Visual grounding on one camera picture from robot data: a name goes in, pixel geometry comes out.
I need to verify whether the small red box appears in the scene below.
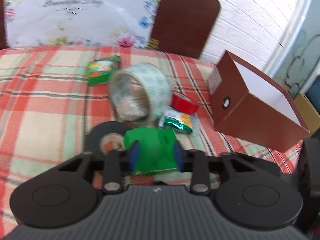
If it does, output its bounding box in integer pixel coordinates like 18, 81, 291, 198
171, 92, 199, 115

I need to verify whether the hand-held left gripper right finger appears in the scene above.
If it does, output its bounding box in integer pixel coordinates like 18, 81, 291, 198
174, 141, 281, 195

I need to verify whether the brown chair back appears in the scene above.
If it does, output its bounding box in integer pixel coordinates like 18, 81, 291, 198
0, 0, 222, 59

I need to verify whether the clear packing tape roll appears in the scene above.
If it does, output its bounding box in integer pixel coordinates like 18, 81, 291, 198
109, 62, 173, 126

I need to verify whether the brown cardboard box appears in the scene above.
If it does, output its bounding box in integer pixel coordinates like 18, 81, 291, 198
210, 50, 311, 153

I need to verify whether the black tape roll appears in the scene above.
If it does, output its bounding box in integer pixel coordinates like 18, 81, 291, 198
84, 121, 130, 163

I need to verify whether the green orange foil packet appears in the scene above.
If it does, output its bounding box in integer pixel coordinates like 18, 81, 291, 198
157, 107, 199, 136

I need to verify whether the small green box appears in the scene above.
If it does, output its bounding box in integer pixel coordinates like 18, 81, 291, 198
86, 56, 121, 87

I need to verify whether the tan cardboard box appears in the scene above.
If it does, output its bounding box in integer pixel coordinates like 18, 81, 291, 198
294, 92, 320, 132

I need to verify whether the floral plastic sheet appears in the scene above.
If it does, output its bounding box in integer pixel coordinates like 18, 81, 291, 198
4, 0, 166, 49

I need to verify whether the green snack packet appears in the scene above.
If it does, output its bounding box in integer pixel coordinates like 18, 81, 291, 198
124, 127, 179, 176

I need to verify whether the red plaid blanket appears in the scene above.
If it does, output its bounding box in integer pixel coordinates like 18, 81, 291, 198
0, 45, 304, 233

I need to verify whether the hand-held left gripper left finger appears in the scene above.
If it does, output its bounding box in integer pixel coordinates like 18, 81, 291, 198
57, 140, 141, 194

